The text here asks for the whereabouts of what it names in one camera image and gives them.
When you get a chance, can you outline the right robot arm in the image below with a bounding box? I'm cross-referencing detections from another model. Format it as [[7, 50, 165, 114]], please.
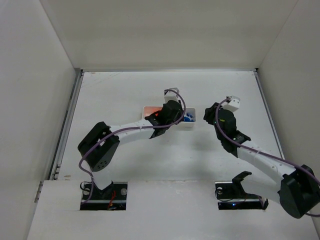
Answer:
[[203, 97, 320, 219]]

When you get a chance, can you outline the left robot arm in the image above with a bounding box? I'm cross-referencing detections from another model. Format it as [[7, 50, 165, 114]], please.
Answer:
[[77, 100, 186, 190]]

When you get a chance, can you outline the white three-compartment tray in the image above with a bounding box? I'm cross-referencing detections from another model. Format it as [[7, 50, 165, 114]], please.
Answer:
[[142, 106, 197, 131]]

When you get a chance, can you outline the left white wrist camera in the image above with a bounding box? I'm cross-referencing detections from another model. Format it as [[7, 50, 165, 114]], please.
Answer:
[[164, 87, 179, 103]]

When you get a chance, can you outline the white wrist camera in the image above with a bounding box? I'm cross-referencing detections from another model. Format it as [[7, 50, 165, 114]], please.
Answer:
[[222, 95, 241, 113], [164, 87, 179, 103]]

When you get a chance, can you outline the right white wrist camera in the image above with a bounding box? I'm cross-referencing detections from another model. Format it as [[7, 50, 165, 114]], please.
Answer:
[[222, 95, 241, 113]]

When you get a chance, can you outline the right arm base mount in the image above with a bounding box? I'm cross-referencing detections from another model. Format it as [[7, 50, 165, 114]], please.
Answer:
[[214, 171, 269, 211]]

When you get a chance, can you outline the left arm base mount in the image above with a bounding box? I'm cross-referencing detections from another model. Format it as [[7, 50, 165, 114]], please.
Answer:
[[80, 181, 128, 211]]

